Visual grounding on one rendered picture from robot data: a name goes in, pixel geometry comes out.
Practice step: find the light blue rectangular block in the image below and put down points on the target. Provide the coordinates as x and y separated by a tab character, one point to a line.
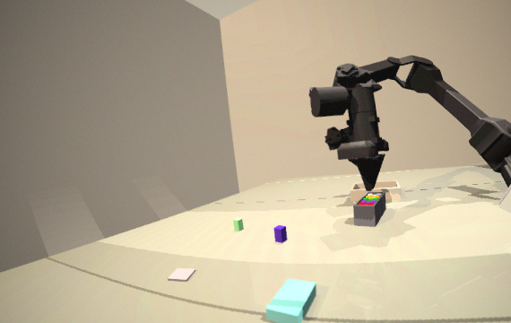
292	302

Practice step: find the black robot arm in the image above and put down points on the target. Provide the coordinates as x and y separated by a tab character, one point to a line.
353	90

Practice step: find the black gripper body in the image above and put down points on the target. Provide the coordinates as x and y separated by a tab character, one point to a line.
367	142

